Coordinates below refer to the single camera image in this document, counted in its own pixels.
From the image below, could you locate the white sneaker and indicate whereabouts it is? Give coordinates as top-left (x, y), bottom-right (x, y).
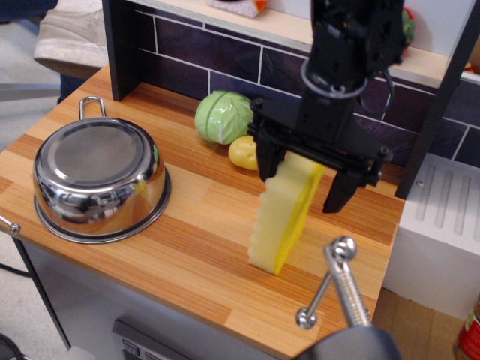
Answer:
top-left (34, 0), bottom-right (108, 80)

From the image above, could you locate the stainless steel pot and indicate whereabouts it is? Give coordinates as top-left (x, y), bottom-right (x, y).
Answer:
top-left (33, 95), bottom-right (171, 244)

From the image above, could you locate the yellow toy potato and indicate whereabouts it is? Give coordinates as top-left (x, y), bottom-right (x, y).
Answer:
top-left (228, 135), bottom-right (258, 170)

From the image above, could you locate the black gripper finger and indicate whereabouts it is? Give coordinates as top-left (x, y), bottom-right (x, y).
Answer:
top-left (256, 136), bottom-right (287, 182)
top-left (322, 169), bottom-right (364, 214)

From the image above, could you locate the grey oven control panel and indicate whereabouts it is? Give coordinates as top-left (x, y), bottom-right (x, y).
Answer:
top-left (112, 319), bottom-right (187, 360)

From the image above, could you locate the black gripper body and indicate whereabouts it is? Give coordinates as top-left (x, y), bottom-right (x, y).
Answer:
top-left (248, 69), bottom-right (392, 187)

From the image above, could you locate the red toy strawberry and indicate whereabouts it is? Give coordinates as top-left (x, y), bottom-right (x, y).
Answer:
top-left (400, 7), bottom-right (416, 54)

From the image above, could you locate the green toy cabbage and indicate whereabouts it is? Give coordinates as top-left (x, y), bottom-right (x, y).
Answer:
top-left (194, 90), bottom-right (254, 145)

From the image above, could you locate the yellow sponge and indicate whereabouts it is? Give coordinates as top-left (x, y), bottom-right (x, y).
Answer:
top-left (248, 152), bottom-right (325, 275)

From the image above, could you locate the white orange toy on shelf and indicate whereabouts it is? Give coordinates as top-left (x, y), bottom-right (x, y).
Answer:
top-left (207, 0), bottom-right (269, 18)

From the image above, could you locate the small metal knob rod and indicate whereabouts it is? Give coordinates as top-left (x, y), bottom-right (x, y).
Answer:
top-left (0, 216), bottom-right (21, 235)

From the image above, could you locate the white drainer sink unit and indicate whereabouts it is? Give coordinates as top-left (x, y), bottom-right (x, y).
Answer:
top-left (383, 154), bottom-right (479, 318)

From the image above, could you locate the metal clamp screw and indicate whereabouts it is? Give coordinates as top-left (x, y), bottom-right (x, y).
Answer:
top-left (295, 236), bottom-right (371, 330)

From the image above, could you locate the red labelled jar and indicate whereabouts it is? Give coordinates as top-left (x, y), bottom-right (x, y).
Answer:
top-left (454, 299), bottom-right (479, 360)

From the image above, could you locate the wooden shelf board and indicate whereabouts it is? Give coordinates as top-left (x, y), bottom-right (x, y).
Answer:
top-left (137, 0), bottom-right (451, 89)

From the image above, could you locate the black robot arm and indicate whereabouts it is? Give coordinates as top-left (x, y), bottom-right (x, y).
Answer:
top-left (249, 1), bottom-right (407, 213)

